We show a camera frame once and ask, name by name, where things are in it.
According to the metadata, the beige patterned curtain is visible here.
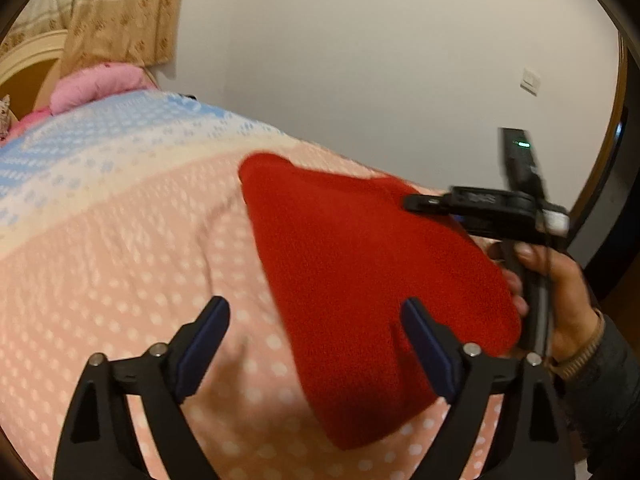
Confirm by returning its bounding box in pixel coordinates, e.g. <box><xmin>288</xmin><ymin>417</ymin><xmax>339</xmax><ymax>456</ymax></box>
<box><xmin>60</xmin><ymin>0</ymin><xmax>192</xmax><ymax>78</ymax></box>
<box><xmin>0</xmin><ymin>0</ymin><xmax>91</xmax><ymax>58</ymax></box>

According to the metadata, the polka dot blanket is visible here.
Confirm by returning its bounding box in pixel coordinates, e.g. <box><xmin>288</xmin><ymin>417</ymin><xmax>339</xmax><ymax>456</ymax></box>
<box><xmin>0</xmin><ymin>89</ymin><xmax>566</xmax><ymax>480</ymax></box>

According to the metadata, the pink bed sheet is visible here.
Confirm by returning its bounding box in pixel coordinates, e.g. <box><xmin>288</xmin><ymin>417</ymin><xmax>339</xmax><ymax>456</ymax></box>
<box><xmin>7</xmin><ymin>107</ymin><xmax>53</xmax><ymax>136</ymax></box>

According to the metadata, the white wall switch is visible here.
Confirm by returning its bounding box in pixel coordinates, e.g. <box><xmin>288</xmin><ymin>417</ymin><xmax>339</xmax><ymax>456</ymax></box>
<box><xmin>520</xmin><ymin>66</ymin><xmax>542</xmax><ymax>96</ymax></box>

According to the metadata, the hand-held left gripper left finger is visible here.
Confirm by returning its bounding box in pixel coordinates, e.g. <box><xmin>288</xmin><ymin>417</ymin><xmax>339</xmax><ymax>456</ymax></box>
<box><xmin>52</xmin><ymin>296</ymin><xmax>232</xmax><ymax>480</ymax></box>

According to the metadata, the red knit garment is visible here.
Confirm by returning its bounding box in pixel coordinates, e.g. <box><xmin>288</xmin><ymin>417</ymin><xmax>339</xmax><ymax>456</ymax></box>
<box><xmin>237</xmin><ymin>152</ymin><xmax>523</xmax><ymax>452</ymax></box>

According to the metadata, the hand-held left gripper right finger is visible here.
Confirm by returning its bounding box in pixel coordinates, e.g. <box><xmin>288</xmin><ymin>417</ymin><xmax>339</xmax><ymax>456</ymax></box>
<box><xmin>400</xmin><ymin>297</ymin><xmax>576</xmax><ymax>480</ymax></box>

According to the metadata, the cream wooden headboard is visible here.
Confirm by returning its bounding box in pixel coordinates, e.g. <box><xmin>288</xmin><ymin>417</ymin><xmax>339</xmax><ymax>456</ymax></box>
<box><xmin>0</xmin><ymin>30</ymin><xmax>68</xmax><ymax>116</ymax></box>

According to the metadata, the pink pillow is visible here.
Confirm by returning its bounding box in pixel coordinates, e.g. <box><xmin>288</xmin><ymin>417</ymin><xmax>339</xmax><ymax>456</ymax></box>
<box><xmin>50</xmin><ymin>62</ymin><xmax>157</xmax><ymax>115</ymax></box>

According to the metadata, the person's right hand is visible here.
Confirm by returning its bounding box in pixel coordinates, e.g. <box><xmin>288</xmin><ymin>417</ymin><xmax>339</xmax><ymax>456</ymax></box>
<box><xmin>487</xmin><ymin>240</ymin><xmax>601</xmax><ymax>367</ymax></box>

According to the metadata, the wooden door frame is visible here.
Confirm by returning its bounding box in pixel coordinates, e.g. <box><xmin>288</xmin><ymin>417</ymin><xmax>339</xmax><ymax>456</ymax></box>
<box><xmin>570</xmin><ymin>35</ymin><xmax>632</xmax><ymax>273</ymax></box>

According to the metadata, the person's right forearm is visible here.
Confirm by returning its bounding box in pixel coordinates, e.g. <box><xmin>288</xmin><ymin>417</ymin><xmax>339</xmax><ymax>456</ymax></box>
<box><xmin>549</xmin><ymin>309</ymin><xmax>640</xmax><ymax>480</ymax></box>

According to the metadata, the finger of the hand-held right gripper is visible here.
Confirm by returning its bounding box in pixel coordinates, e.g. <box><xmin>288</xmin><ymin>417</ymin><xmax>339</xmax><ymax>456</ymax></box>
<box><xmin>402</xmin><ymin>192</ymin><xmax>453</xmax><ymax>214</ymax></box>

